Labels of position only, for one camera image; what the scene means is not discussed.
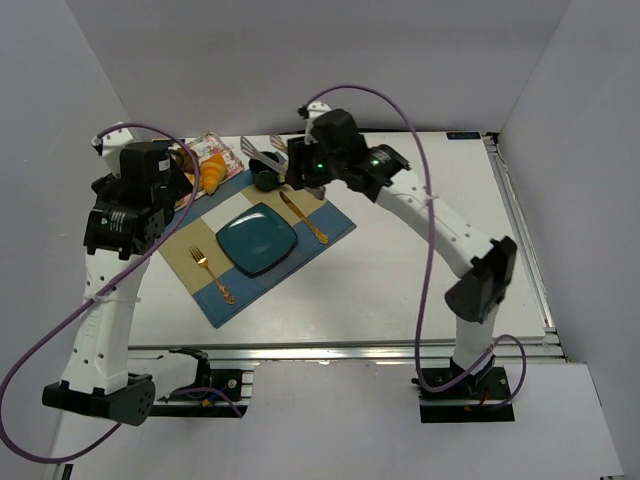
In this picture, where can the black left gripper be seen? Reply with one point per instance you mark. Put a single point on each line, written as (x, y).
(179, 163)

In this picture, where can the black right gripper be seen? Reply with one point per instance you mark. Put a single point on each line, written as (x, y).
(293, 167)

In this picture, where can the golden croissant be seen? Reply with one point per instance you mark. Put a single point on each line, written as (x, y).
(212, 172)

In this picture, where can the floral serving tray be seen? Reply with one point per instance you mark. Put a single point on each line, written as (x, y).
(203, 147)

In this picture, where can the metal serving tongs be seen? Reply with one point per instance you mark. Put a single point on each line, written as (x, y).
(272, 160)

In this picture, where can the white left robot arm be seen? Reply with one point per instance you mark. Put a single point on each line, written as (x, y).
(131, 212)

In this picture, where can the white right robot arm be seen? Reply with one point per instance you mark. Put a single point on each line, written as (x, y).
(483, 266)

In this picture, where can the brown chocolate pastry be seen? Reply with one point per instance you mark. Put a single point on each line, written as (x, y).
(183, 159)

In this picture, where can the dark green mug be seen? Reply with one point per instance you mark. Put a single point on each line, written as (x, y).
(265, 179)

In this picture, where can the gold butter knife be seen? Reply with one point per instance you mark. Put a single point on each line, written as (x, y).
(320, 236)

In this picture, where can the blue and beige placemat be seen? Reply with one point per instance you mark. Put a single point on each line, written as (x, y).
(210, 213)

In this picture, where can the teal square plate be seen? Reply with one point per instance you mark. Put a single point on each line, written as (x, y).
(257, 240)

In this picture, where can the gold fork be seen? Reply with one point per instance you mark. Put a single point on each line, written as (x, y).
(202, 261)

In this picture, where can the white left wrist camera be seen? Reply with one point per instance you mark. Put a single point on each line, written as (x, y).
(110, 145)

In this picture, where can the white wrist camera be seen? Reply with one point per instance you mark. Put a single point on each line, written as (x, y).
(110, 145)
(311, 111)

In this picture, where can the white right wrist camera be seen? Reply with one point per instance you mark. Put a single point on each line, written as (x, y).
(311, 111)

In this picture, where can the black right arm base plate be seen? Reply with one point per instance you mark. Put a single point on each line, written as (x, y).
(465, 404)

